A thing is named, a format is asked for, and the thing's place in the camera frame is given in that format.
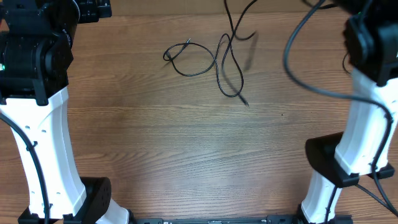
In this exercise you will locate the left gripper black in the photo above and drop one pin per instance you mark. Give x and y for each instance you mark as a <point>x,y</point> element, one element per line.
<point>91,13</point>

